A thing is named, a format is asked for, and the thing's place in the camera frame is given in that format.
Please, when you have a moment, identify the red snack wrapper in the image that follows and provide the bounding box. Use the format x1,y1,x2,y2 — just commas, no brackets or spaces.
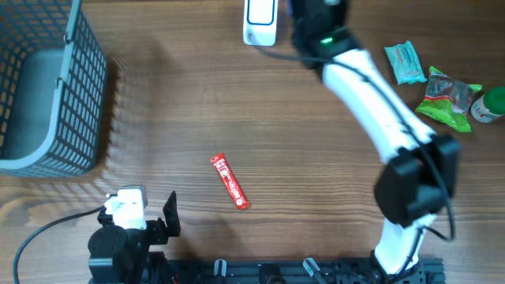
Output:
210,153,250,210

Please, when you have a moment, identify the pale teal snack packet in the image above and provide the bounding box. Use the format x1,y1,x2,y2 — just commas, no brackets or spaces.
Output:
384,41,428,84

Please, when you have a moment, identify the green clear snack bag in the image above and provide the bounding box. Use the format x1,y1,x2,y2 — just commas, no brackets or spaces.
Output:
415,66,482,133

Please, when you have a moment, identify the green lid jar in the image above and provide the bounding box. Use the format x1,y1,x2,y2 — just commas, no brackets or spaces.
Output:
470,87,505,123

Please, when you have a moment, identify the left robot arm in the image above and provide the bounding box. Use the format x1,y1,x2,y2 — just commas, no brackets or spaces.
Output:
88,186,181,284

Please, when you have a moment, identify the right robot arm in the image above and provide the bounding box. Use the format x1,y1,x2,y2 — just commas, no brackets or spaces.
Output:
289,1,460,283

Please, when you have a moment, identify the white barcode scanner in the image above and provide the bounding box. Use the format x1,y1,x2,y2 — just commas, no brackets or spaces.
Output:
243,0,279,47

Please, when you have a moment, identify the dark grey mesh basket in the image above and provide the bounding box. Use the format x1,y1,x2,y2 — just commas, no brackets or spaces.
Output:
1,0,107,177

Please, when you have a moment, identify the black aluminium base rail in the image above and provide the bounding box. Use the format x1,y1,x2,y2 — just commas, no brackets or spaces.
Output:
170,257,447,284

